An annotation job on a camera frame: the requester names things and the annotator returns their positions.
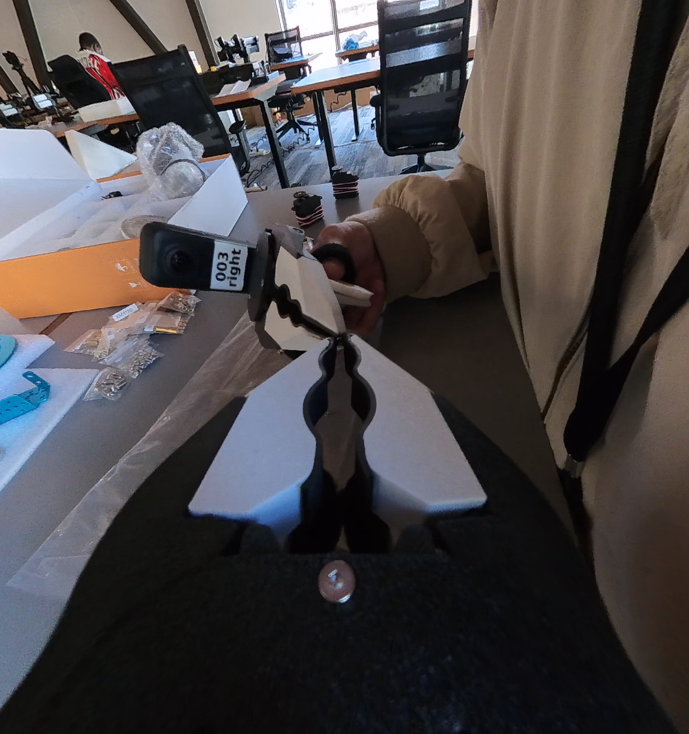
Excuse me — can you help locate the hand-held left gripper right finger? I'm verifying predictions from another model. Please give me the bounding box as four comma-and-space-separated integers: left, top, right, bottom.
344, 335, 487, 550

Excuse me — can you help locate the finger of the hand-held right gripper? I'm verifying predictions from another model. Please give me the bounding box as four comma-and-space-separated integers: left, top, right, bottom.
274, 247, 346, 336
263, 300, 329, 353

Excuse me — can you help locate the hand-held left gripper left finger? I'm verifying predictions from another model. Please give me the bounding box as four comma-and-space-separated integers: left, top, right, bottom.
188, 338, 345, 551

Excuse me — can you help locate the person's right forearm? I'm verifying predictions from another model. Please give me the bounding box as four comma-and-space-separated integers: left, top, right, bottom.
344, 162, 500, 302

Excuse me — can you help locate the grey desk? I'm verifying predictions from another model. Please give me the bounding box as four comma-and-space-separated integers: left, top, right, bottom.
0, 169, 580, 734

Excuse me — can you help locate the wooden office desk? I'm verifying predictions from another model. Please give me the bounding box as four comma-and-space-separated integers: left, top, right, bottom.
292, 56, 382, 168

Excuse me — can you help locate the person's right hand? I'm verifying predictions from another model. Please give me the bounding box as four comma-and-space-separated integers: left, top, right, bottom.
315, 221, 388, 338

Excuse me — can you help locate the bubble wrap bundle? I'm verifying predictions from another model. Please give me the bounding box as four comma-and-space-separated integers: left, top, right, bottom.
137, 125, 206, 201

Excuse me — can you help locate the pile of screw bags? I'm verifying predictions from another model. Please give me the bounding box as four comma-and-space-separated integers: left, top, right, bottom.
65, 291, 201, 402

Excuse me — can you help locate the clear plastic bag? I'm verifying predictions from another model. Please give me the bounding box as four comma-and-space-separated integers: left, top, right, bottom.
9, 312, 299, 597

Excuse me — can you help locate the orange and white cardboard box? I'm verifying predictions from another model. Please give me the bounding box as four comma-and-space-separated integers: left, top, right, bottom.
0, 127, 249, 319

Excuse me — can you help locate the workbench with dark equipment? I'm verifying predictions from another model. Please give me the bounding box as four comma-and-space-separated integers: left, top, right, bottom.
198, 33, 291, 190

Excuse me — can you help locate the white foam tray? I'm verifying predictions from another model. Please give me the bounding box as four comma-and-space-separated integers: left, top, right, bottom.
0, 334, 99, 517

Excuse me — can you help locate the black office chair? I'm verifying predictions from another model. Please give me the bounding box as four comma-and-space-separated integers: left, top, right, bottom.
372, 0, 475, 174
264, 28, 312, 135

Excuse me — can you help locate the large grid window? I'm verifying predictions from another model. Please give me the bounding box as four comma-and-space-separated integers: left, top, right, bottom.
278, 0, 379, 58

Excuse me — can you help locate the blue multi-hole box bracket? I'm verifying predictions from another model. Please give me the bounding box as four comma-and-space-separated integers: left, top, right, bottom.
0, 372, 53, 430

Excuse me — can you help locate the black camera tripod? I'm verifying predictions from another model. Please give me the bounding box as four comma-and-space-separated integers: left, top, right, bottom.
3, 50, 42, 97

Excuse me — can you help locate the black shoulder strap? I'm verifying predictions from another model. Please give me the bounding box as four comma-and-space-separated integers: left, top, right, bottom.
562, 0, 689, 477

